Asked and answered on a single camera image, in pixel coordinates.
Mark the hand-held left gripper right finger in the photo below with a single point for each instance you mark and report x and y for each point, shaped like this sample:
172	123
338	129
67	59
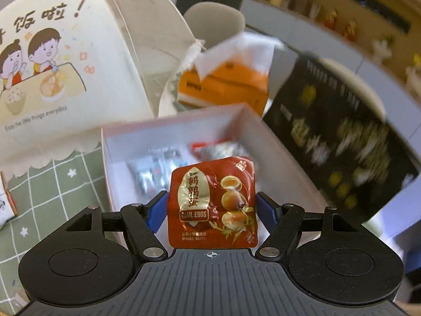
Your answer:
267	211

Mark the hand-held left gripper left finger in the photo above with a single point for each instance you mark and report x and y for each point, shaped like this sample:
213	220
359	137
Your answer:
157	212

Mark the red quail egg packet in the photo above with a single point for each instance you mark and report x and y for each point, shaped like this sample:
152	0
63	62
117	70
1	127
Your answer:
210	204

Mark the white cardboard box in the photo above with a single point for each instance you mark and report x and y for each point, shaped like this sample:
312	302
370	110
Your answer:
121	144

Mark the red and silver snack packet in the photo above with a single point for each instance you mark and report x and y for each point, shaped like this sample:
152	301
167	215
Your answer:
213	149

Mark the green checked tablecloth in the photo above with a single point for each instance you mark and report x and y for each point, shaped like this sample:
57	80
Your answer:
65	187

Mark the black gold-print snack bag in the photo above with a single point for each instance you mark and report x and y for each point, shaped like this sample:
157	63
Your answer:
329	138

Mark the orange tissue box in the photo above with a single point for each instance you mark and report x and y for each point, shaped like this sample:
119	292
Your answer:
227	85

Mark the white red-edged packet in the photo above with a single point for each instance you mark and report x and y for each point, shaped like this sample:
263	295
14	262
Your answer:
7	200

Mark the cartoon children lunch bag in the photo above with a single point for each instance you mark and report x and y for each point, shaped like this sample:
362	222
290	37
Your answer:
98	72

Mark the beige chair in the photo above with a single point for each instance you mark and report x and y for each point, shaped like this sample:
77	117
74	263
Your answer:
358	82
213	19

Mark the display shelf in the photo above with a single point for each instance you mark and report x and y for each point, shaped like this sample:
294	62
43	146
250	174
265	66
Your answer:
329	13

